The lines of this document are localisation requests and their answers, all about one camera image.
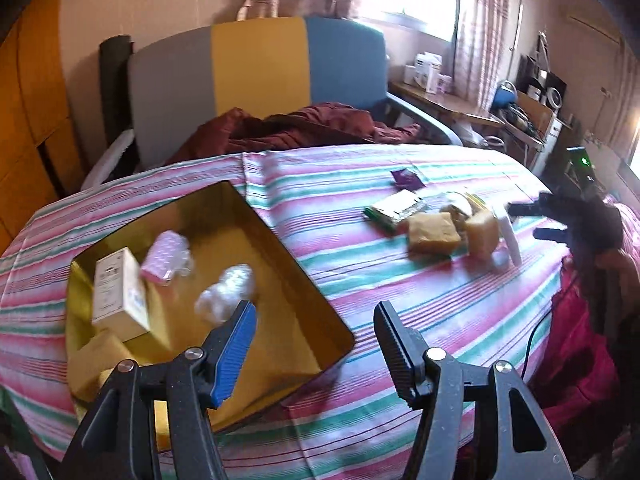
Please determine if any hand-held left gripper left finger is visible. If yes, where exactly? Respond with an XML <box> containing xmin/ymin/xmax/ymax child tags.
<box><xmin>59</xmin><ymin>300</ymin><xmax>258</xmax><ymax>480</ymax></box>

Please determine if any maroon jacket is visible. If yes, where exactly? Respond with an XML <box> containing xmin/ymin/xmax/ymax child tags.
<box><xmin>165</xmin><ymin>101</ymin><xmax>421</xmax><ymax>166</ymax></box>

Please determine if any grey yellow blue chair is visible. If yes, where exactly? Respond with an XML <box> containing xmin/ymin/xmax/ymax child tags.
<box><xmin>82</xmin><ymin>16</ymin><xmax>463</xmax><ymax>191</ymax></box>

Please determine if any pink hair roller pack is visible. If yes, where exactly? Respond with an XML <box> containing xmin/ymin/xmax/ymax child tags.
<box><xmin>140</xmin><ymin>230</ymin><xmax>193</xmax><ymax>286</ymax></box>

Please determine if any gold metal tin box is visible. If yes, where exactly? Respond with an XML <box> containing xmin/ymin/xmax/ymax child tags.
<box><xmin>65</xmin><ymin>180</ymin><xmax>356</xmax><ymax>453</ymax></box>

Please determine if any white plastic-wrapped cotton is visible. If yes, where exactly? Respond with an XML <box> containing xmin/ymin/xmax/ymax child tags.
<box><xmin>194</xmin><ymin>263</ymin><xmax>257</xmax><ymax>325</ymax></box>

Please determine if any black cable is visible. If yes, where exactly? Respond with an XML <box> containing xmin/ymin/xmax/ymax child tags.
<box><xmin>522</xmin><ymin>287</ymin><xmax>566</xmax><ymax>378</ymax></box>

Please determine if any white carton box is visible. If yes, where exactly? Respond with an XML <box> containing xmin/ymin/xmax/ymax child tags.
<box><xmin>91</xmin><ymin>247</ymin><xmax>152</xmax><ymax>341</ymax></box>

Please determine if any cardboard box with cables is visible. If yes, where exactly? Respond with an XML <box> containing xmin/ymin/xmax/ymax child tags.
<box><xmin>500</xmin><ymin>87</ymin><xmax>556</xmax><ymax>146</ymax></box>

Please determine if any white cardboard box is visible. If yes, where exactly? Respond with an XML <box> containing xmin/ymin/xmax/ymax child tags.
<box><xmin>415</xmin><ymin>52</ymin><xmax>443</xmax><ymax>93</ymax></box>

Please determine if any striped tablecloth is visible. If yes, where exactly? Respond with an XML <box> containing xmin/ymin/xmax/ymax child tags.
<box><xmin>0</xmin><ymin>144</ymin><xmax>606</xmax><ymax>480</ymax></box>

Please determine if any white sponge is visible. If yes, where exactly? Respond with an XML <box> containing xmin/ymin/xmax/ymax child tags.
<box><xmin>492</xmin><ymin>210</ymin><xmax>523</xmax><ymax>272</ymax></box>

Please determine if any wooden wardrobe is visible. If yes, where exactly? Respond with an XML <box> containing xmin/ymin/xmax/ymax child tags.
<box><xmin>0</xmin><ymin>0</ymin><xmax>86</xmax><ymax>256</ymax></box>

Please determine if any purple sachet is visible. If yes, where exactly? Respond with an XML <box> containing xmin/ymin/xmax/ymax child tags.
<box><xmin>391</xmin><ymin>167</ymin><xmax>427</xmax><ymax>191</ymax></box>

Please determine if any yellow sponge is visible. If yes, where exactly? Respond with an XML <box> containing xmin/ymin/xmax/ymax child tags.
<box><xmin>67</xmin><ymin>330</ymin><xmax>146</xmax><ymax>403</ymax></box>
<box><xmin>407</xmin><ymin>211</ymin><xmax>462</xmax><ymax>255</ymax></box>
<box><xmin>464</xmin><ymin>208</ymin><xmax>501</xmax><ymax>261</ymax></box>

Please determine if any blue round object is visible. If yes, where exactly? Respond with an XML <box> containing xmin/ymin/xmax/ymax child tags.
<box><xmin>492</xmin><ymin>80</ymin><xmax>518</xmax><ymax>111</ymax></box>

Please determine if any wooden side desk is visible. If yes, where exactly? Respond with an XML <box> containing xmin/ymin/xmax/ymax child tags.
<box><xmin>389</xmin><ymin>80</ymin><xmax>506</xmax><ymax>133</ymax></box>

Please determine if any green wafer packet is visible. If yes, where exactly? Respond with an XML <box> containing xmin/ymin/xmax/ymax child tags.
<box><xmin>363</xmin><ymin>191</ymin><xmax>431</xmax><ymax>233</ymax></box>

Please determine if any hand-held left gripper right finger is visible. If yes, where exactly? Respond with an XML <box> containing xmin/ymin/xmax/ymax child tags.
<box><xmin>373</xmin><ymin>301</ymin><xmax>573</xmax><ymax>480</ymax></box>

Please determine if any person's red clothing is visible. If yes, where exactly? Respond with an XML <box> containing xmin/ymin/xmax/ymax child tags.
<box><xmin>530</xmin><ymin>255</ymin><xmax>640</xmax><ymax>471</ymax></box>

